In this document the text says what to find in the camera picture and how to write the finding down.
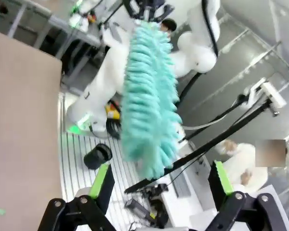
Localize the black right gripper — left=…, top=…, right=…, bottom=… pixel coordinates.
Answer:
left=123, top=0, right=175, bottom=23

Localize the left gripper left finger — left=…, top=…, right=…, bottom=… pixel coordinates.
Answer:
left=37, top=163, right=119, bottom=231

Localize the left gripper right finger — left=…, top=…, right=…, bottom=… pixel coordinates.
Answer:
left=202, top=160, right=289, bottom=231

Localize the teal chenille duster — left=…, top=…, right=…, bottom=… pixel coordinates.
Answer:
left=119, top=20, right=183, bottom=180

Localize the black-haired person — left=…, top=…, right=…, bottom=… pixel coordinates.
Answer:
left=160, top=18, right=178, bottom=33

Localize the person in white clothes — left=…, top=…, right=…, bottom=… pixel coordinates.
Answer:
left=216, top=139, right=288, bottom=193

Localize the black cylindrical container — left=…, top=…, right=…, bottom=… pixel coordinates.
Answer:
left=83, top=143, right=113, bottom=171

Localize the black tripod pole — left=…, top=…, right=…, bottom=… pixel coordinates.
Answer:
left=123, top=99, right=274, bottom=194

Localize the black power adapter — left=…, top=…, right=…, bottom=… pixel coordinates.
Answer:
left=124, top=183, right=170, bottom=228

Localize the white robot with green light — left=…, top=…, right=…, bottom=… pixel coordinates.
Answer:
left=70, top=0, right=105, bottom=32

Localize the white camera on mount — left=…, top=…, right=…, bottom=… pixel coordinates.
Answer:
left=240, top=77, right=288, bottom=117

